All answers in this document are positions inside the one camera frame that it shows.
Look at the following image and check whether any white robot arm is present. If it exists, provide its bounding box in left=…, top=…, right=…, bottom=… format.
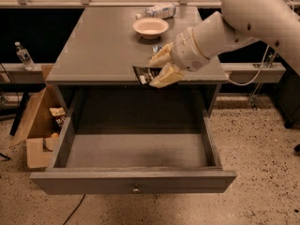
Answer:
left=148, top=0, right=300, bottom=88

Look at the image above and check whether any lying clear water bottle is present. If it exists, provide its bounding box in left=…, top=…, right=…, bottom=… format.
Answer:
left=135, top=2, right=176, bottom=20

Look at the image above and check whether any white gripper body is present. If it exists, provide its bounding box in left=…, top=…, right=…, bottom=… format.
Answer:
left=171, top=27, right=210, bottom=72

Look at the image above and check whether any grey open top drawer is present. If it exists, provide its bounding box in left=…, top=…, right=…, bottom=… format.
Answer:
left=30, top=87, right=237, bottom=195

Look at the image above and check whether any black rxbar chocolate wrapper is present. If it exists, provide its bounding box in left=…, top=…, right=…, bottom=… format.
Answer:
left=133, top=67, right=161, bottom=85

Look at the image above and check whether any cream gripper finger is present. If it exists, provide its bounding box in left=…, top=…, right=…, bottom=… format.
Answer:
left=149, top=63, right=185, bottom=88
left=148, top=43, right=173, bottom=68

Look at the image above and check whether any snack box in carton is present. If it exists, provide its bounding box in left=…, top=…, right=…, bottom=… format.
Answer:
left=50, top=107, right=66, bottom=127

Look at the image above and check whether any grey cabinet counter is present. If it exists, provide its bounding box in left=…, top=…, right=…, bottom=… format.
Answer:
left=46, top=6, right=229, bottom=114

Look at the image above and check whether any blue silver chip bag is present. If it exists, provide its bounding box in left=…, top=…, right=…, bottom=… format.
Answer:
left=152, top=45, right=162, bottom=54

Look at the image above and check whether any open cardboard box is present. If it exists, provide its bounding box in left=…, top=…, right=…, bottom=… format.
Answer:
left=8, top=64, right=68, bottom=170

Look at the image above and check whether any black floor cable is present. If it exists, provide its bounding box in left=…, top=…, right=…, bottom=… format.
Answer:
left=62, top=194, right=86, bottom=225

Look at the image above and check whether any white cable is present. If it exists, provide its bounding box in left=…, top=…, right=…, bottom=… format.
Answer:
left=227, top=44, right=271, bottom=87

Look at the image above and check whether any upright small water bottle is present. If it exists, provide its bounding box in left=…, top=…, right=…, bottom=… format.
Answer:
left=15, top=41, right=35, bottom=70

